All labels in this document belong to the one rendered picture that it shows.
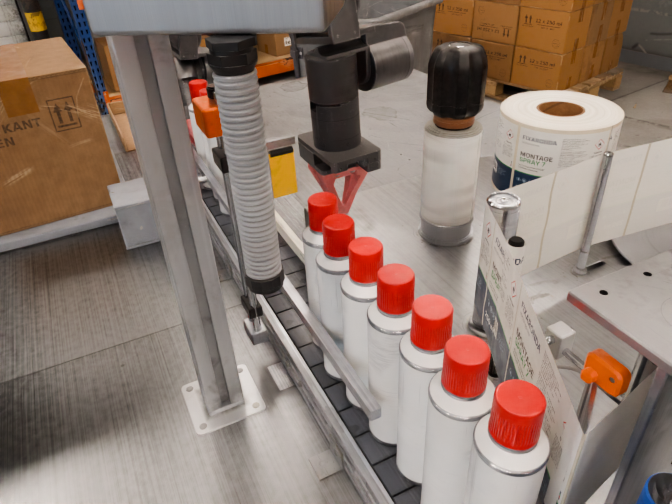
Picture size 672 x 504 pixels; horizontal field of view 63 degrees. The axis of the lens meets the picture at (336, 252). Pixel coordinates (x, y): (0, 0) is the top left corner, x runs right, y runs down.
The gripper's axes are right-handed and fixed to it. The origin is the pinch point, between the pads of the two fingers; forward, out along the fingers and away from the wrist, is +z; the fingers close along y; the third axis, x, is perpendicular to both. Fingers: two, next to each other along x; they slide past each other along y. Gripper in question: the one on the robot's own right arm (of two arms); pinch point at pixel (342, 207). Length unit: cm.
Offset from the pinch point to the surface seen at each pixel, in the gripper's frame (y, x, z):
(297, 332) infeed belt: -4.4, 10.0, 13.5
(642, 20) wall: 252, -395, 78
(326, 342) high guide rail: -16.1, 10.7, 5.3
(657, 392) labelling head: -43.1, -1.0, -6.6
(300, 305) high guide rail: -9.0, 10.6, 5.3
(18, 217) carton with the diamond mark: 50, 43, 12
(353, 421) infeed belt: -20.6, 10.4, 13.6
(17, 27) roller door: 424, 48, 37
